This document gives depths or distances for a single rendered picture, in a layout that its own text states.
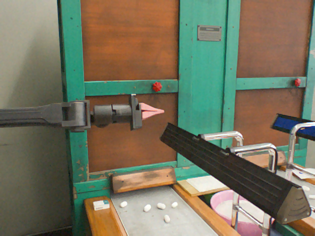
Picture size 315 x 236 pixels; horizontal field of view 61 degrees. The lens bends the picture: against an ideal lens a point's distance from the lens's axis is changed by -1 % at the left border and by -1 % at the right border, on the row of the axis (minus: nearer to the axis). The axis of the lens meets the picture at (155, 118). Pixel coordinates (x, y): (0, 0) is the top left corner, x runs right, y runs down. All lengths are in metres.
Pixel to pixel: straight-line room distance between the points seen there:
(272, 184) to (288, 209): 0.06
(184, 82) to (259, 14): 0.53
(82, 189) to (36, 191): 0.95
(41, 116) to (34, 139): 1.27
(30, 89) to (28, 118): 1.20
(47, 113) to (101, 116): 0.14
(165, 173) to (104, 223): 0.37
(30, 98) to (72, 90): 0.88
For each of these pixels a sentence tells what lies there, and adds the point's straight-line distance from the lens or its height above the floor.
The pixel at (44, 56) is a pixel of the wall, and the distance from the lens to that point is 1.97.
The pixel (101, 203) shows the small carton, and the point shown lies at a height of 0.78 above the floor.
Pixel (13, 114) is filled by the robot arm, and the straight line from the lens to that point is 0.79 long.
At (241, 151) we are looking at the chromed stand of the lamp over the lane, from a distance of 0.76.
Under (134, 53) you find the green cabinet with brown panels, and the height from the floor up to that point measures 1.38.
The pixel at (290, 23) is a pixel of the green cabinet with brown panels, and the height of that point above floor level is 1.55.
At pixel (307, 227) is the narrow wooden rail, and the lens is 1.20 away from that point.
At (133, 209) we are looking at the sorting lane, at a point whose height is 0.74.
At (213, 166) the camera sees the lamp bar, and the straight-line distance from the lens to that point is 0.75.
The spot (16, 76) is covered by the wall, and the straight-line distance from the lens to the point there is 1.98.
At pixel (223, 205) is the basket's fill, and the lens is 1.27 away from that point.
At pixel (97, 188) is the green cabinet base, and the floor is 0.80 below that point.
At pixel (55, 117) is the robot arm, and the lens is 0.76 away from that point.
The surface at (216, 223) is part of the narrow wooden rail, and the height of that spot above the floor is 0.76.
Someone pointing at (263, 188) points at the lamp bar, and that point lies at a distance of 0.63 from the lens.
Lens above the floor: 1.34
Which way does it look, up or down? 11 degrees down
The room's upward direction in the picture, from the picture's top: straight up
